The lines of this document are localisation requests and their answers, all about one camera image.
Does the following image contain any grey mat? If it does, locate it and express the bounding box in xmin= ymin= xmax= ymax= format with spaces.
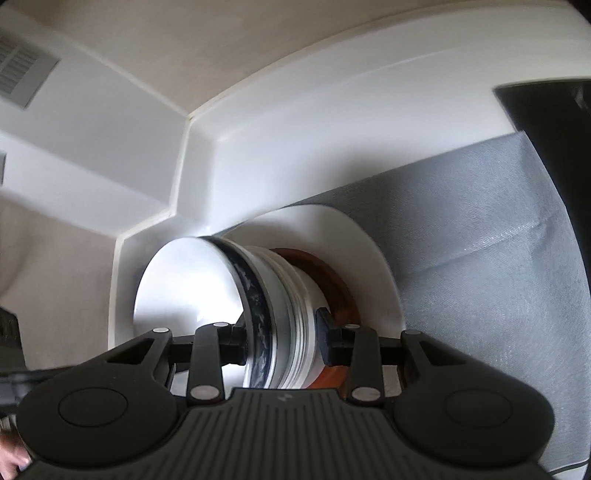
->
xmin=286 ymin=130 xmax=591 ymax=480

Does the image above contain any person's left hand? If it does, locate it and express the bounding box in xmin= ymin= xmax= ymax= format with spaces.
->
xmin=0 ymin=436 xmax=31 ymax=476

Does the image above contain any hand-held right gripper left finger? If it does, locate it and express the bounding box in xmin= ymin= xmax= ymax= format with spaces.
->
xmin=107 ymin=320 xmax=252 ymax=400

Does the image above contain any large white bowl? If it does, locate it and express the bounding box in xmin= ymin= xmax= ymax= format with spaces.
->
xmin=212 ymin=204 xmax=402 ymax=398

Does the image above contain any blue patterned white bowl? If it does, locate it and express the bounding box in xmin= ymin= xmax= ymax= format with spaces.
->
xmin=133 ymin=236 xmax=277 ymax=388

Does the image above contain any barcode sticker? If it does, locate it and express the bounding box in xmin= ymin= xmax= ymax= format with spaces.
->
xmin=0 ymin=34 xmax=62 ymax=110

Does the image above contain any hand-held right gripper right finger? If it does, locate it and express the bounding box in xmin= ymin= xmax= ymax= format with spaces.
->
xmin=315 ymin=308 xmax=455 ymax=402

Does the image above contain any small white bowl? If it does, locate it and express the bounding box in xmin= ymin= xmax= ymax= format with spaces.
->
xmin=277 ymin=258 xmax=320 ymax=386

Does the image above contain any teal glazed bowl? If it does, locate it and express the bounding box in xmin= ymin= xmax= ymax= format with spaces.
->
xmin=253 ymin=247 xmax=301 ymax=388

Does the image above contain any brown bowl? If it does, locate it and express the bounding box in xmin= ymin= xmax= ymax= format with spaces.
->
xmin=270 ymin=248 xmax=361 ymax=386

